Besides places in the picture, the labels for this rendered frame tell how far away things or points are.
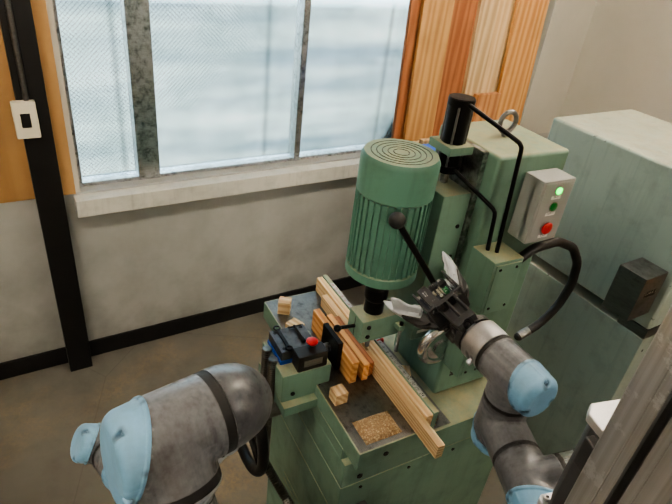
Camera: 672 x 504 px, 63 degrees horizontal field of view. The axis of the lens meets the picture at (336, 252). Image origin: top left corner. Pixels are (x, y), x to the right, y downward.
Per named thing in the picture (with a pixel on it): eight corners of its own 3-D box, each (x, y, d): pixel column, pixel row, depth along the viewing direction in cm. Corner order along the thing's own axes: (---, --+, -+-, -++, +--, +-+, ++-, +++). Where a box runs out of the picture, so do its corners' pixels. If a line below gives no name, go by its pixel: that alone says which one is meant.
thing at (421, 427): (320, 305, 169) (321, 295, 167) (326, 304, 170) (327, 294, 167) (434, 459, 125) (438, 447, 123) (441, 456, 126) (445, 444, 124)
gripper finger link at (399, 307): (375, 287, 104) (419, 291, 99) (386, 303, 109) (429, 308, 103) (369, 301, 103) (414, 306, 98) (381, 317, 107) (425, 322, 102)
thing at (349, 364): (311, 328, 159) (313, 309, 155) (317, 327, 160) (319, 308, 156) (349, 384, 142) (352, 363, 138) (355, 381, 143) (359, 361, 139)
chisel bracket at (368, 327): (345, 331, 146) (349, 306, 142) (389, 320, 153) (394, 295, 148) (359, 349, 141) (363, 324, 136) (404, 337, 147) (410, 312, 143)
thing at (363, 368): (324, 329, 159) (326, 314, 156) (329, 328, 160) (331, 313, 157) (361, 380, 143) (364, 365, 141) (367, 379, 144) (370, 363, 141)
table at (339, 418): (233, 322, 167) (233, 307, 163) (323, 302, 180) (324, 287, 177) (320, 487, 123) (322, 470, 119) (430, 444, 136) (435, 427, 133)
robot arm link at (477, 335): (515, 348, 92) (478, 379, 92) (497, 331, 95) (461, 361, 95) (505, 326, 87) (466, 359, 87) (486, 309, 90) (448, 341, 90)
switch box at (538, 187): (506, 232, 132) (525, 171, 124) (536, 226, 137) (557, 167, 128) (524, 245, 128) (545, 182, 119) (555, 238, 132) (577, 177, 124)
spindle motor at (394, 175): (332, 257, 137) (347, 139, 121) (391, 246, 145) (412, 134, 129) (367, 298, 125) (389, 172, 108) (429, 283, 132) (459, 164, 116)
